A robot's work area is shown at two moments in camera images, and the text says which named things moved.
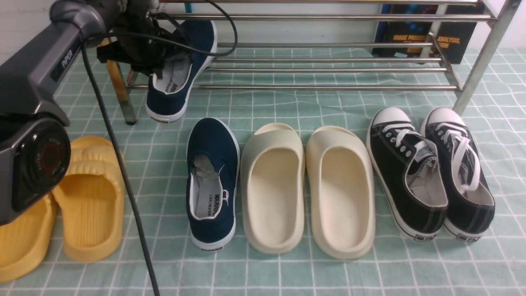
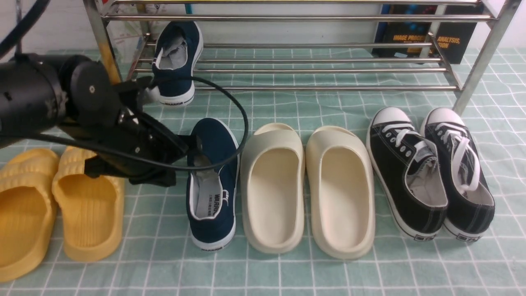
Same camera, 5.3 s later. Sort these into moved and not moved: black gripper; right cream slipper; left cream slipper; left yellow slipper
Moved: black gripper
Not moved: left yellow slipper; left cream slipper; right cream slipper
